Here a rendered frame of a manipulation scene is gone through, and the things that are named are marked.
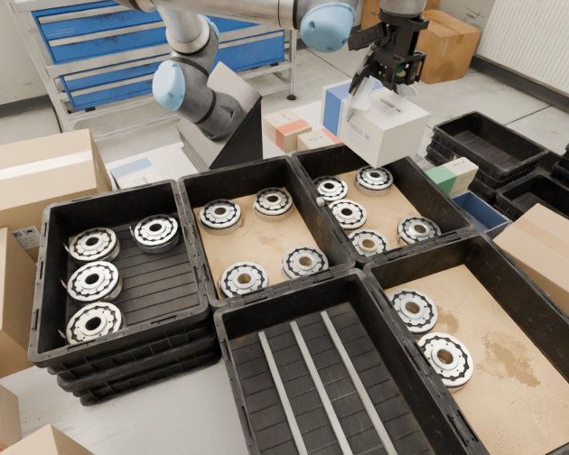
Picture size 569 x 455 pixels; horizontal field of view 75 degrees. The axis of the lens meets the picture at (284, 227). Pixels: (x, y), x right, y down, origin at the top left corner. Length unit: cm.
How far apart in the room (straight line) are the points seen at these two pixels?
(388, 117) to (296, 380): 53
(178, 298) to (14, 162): 63
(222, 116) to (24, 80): 257
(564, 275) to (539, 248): 8
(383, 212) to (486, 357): 42
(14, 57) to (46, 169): 239
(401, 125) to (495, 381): 51
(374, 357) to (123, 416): 52
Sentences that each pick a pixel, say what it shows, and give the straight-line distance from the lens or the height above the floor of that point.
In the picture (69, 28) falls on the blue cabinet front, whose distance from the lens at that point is 259.
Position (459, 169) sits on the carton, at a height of 82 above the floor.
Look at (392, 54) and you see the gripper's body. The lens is 76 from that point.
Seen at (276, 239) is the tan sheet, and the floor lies 83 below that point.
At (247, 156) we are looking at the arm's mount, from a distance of 126.
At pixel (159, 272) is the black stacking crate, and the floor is 83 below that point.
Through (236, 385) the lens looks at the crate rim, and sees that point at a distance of 63.
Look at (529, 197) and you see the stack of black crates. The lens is 206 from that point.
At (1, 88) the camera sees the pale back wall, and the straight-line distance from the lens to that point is 361.
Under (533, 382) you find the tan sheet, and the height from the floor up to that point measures 83.
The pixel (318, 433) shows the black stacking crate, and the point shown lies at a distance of 72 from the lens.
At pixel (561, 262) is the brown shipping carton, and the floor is 86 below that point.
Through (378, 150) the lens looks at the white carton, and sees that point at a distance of 77.
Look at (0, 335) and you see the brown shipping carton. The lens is 94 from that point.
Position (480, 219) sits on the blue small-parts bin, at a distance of 129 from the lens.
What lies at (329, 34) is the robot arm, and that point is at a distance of 62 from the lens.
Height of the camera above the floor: 152
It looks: 47 degrees down
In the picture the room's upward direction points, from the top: 1 degrees clockwise
